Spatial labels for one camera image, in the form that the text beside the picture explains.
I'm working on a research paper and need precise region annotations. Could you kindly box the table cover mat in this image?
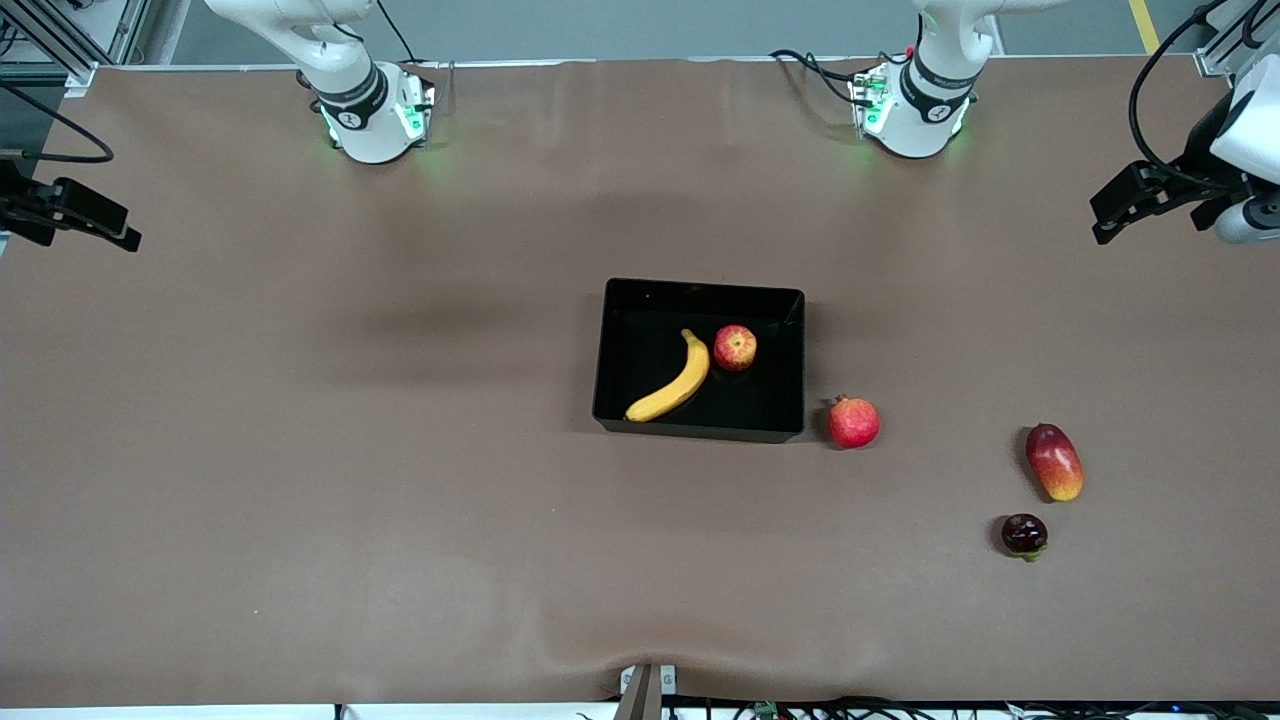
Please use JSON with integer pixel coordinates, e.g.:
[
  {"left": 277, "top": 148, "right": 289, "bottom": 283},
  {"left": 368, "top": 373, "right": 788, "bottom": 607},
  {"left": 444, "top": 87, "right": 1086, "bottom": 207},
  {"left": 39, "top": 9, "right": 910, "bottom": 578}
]
[{"left": 0, "top": 58, "right": 1280, "bottom": 706}]

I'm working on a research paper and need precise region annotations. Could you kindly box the black plastic box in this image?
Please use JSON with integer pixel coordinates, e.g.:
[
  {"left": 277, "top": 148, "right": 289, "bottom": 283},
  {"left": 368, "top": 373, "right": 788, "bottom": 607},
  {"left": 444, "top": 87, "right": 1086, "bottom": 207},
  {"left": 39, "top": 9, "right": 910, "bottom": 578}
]
[{"left": 592, "top": 277, "right": 807, "bottom": 444}]

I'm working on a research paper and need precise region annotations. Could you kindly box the red yellow mango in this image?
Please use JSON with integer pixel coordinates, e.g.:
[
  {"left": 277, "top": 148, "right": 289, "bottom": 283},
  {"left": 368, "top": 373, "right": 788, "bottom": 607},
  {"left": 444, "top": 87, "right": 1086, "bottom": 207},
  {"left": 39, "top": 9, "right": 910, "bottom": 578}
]
[{"left": 1026, "top": 423, "right": 1085, "bottom": 503}]

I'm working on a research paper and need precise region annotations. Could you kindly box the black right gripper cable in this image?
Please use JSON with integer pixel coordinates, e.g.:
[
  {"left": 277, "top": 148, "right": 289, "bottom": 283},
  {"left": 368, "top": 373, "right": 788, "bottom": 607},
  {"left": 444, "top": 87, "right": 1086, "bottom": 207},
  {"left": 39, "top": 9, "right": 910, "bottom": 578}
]
[{"left": 0, "top": 85, "right": 116, "bottom": 165}]

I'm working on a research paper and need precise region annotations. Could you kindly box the yellow banana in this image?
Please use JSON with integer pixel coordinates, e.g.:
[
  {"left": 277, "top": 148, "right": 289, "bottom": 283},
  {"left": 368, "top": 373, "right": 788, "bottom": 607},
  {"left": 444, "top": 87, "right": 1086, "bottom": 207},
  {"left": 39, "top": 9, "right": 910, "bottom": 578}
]
[{"left": 625, "top": 328, "right": 711, "bottom": 423}]

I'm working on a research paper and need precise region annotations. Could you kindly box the black right base cable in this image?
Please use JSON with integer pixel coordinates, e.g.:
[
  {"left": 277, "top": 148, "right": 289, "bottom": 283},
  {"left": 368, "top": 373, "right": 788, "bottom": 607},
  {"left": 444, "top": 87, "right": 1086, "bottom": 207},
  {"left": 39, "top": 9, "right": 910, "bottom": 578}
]
[{"left": 375, "top": 0, "right": 419, "bottom": 63}]

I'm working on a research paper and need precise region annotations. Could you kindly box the dark purple mangosteen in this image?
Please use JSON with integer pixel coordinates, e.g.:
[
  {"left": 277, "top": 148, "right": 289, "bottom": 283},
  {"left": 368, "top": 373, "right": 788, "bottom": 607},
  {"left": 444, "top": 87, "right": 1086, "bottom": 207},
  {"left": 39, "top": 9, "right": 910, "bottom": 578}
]
[{"left": 1001, "top": 513, "right": 1049, "bottom": 562}]

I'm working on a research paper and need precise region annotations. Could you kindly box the red pomegranate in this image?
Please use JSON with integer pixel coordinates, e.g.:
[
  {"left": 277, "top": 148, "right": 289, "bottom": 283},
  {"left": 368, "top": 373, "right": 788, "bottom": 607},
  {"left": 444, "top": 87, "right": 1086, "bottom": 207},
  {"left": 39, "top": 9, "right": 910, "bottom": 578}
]
[{"left": 827, "top": 395, "right": 882, "bottom": 450}]

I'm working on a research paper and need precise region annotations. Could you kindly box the black base cable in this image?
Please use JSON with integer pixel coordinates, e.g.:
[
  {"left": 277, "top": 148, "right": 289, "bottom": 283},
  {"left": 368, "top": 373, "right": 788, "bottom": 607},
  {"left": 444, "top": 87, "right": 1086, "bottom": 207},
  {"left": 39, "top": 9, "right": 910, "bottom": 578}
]
[
  {"left": 768, "top": 48, "right": 881, "bottom": 106},
  {"left": 375, "top": 0, "right": 419, "bottom": 63}
]

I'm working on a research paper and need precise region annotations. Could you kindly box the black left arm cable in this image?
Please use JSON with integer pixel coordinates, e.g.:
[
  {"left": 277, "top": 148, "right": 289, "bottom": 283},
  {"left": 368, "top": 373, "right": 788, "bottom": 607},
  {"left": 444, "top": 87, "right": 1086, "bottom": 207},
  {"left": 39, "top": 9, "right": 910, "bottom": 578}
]
[{"left": 1128, "top": 0, "right": 1233, "bottom": 191}]

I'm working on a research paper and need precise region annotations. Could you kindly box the grey metal bracket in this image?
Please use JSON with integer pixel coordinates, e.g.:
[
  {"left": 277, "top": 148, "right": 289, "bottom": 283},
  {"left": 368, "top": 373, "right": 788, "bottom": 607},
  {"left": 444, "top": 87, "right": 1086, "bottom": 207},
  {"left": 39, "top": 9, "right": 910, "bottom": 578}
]
[{"left": 619, "top": 664, "right": 678, "bottom": 720}]

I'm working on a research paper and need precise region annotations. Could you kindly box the red yellow apple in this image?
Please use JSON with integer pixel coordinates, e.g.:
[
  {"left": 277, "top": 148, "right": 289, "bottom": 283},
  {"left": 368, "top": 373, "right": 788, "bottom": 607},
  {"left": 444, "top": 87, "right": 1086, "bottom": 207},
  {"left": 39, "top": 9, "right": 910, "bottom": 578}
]
[{"left": 714, "top": 324, "right": 758, "bottom": 373}]

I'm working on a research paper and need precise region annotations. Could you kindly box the black left base cable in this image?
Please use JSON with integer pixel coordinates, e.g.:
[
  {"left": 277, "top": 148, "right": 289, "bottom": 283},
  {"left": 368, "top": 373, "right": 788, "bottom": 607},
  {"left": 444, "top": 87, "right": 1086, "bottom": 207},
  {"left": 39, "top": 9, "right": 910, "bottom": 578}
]
[{"left": 768, "top": 48, "right": 881, "bottom": 106}]

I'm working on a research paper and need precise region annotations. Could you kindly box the aluminium frame profile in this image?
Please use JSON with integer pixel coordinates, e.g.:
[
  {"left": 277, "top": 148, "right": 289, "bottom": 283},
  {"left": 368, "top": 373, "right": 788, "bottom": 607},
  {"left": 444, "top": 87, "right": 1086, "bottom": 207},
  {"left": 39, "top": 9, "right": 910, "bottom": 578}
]
[
  {"left": 1195, "top": 0, "right": 1280, "bottom": 79},
  {"left": 0, "top": 0, "right": 151, "bottom": 96}
]

